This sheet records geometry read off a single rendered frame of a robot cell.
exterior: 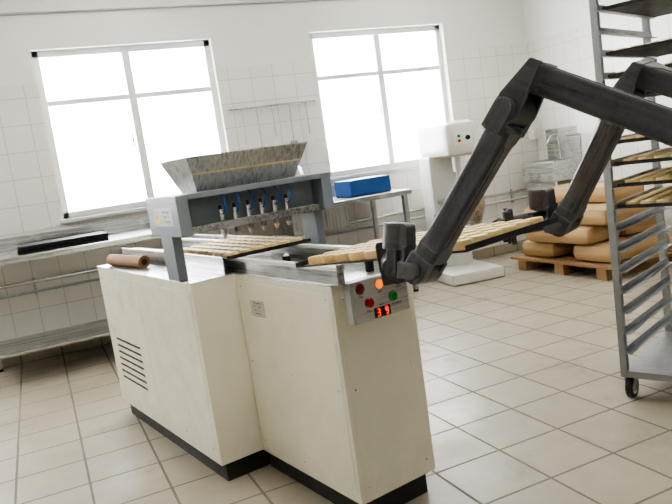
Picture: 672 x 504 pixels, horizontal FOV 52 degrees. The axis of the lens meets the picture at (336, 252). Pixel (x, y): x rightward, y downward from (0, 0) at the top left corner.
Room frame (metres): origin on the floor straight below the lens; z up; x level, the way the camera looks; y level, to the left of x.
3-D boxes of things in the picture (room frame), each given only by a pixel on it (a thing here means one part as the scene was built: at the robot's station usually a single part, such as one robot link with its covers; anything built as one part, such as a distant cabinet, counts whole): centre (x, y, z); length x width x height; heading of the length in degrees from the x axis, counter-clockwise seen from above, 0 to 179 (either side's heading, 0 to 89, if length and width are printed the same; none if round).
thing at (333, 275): (2.96, 0.55, 0.87); 2.01 x 0.03 x 0.07; 34
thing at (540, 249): (6.07, -2.06, 0.19); 0.72 x 0.42 x 0.15; 115
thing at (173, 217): (2.95, 0.37, 1.01); 0.72 x 0.33 x 0.34; 124
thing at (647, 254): (3.08, -1.41, 0.60); 0.64 x 0.03 x 0.03; 137
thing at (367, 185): (5.97, -0.31, 0.95); 0.40 x 0.30 x 0.14; 116
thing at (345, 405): (2.53, 0.09, 0.45); 0.70 x 0.34 x 0.90; 34
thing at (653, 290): (3.08, -1.41, 0.42); 0.64 x 0.03 x 0.03; 137
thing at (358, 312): (2.23, -0.12, 0.77); 0.24 x 0.04 x 0.14; 124
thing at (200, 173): (2.95, 0.37, 1.25); 0.56 x 0.29 x 0.14; 124
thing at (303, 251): (3.12, 0.31, 0.87); 2.01 x 0.03 x 0.07; 34
